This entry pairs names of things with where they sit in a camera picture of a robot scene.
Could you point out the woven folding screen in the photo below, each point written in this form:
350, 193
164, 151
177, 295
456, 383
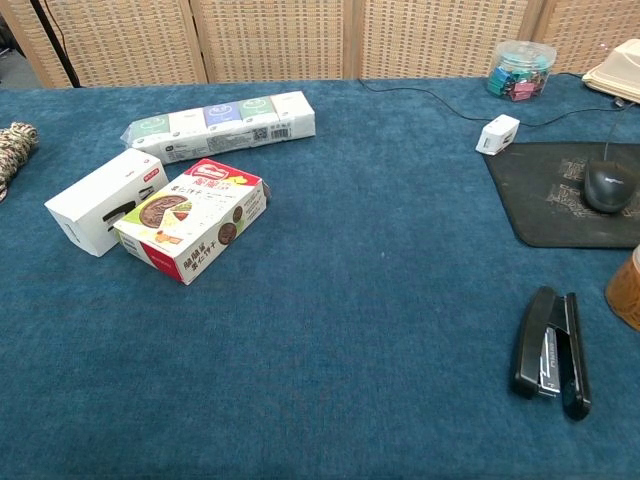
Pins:
275, 40

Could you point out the blue table cloth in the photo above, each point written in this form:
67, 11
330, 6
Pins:
325, 325

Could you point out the small white adapter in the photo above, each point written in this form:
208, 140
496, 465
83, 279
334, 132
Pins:
495, 135

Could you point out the black tripod stand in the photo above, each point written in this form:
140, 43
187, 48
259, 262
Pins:
52, 40

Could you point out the beige takeout container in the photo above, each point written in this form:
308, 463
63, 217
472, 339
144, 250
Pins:
620, 72

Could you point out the white stapler carton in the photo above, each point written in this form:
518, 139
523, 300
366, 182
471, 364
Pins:
95, 200

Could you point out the black mouse pad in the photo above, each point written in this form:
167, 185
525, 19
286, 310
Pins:
540, 210

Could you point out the brown round lidded tub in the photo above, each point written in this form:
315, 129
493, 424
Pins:
627, 290

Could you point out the wrapped tissue multipack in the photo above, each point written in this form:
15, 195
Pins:
220, 127

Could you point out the clear jar of binder clips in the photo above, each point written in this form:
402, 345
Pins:
520, 72

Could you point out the black computer mouse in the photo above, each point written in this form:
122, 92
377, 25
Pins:
607, 187

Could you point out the black stapler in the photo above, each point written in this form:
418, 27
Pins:
530, 340

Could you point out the red white cookie box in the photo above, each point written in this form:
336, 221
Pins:
200, 220

